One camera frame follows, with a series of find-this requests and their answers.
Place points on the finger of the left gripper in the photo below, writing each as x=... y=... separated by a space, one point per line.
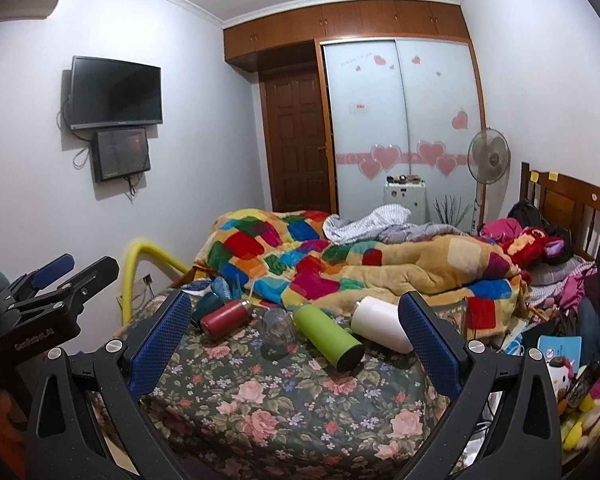
x=28 y=285
x=67 y=296

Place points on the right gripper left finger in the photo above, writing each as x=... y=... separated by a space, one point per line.
x=64 y=439

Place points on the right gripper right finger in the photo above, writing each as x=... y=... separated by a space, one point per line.
x=523 y=439

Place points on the red thermos bottle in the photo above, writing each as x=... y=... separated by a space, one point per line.
x=226 y=319

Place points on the clear glass cup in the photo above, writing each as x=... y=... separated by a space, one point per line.
x=278 y=334

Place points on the yellow plush toy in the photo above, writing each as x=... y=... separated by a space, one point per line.
x=581 y=430

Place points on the white kitty plush toy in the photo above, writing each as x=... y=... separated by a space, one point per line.
x=562 y=374

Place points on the blue booklet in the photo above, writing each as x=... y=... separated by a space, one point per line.
x=568 y=347

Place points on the dark green mug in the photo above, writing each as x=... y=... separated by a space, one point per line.
x=207 y=304

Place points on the floral bed cover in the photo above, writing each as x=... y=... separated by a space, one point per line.
x=228 y=409

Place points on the white thermos bottle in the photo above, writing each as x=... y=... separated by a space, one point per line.
x=378 y=321

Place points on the green thermos bottle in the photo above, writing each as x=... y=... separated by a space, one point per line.
x=339 y=347

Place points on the red plush toy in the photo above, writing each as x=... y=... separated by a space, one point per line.
x=532 y=245

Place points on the pink clothing pile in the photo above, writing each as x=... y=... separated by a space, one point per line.
x=501 y=230

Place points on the colourful patchwork quilt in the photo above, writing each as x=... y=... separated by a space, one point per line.
x=286 y=259

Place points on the wooden headboard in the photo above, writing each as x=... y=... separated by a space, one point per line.
x=567 y=202

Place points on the grey white crumpled cloth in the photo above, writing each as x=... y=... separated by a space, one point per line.
x=388 y=224

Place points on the dark brown wooden door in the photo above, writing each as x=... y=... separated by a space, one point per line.
x=295 y=139

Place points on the standing electric fan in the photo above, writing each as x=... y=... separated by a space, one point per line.
x=488 y=159

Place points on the frosted sliding wardrobe with hearts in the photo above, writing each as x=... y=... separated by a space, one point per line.
x=403 y=106

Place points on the yellow foam padded rail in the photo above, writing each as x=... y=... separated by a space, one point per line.
x=137 y=254

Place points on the small black wall monitor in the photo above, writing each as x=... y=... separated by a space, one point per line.
x=119 y=153

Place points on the wall mounted black television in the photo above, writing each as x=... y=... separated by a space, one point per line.
x=110 y=93

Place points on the wall air conditioner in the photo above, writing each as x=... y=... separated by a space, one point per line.
x=18 y=10

